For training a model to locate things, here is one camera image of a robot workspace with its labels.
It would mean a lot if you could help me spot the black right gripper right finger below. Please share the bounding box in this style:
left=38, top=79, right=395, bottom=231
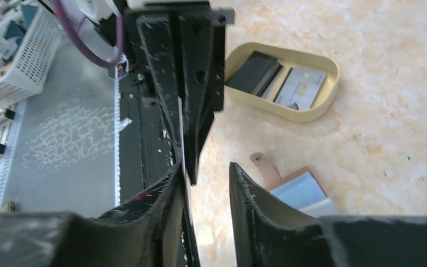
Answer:
left=229, top=162, right=427, bottom=266

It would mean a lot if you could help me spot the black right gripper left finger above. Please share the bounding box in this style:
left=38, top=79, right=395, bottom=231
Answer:
left=0, top=164, right=184, bottom=266

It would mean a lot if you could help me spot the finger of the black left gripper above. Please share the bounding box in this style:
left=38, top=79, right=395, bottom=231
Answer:
left=137, top=14, right=181, bottom=162
left=178, top=7, right=215, bottom=185

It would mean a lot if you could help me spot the black VIP credit card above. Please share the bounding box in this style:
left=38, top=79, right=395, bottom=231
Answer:
left=225, top=51, right=282, bottom=96

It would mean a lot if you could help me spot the silver VIP credit card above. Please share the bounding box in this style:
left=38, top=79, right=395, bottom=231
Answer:
left=274, top=67, right=327, bottom=111

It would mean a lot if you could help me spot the beige oval tray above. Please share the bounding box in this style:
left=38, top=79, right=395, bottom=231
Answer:
left=225, top=42, right=340, bottom=122

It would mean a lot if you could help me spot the white perforated plastic basket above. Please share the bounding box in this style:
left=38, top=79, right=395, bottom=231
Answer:
left=0, top=4, right=62, bottom=108

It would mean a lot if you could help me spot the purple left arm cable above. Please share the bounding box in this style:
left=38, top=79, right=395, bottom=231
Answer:
left=49, top=0, right=126, bottom=69

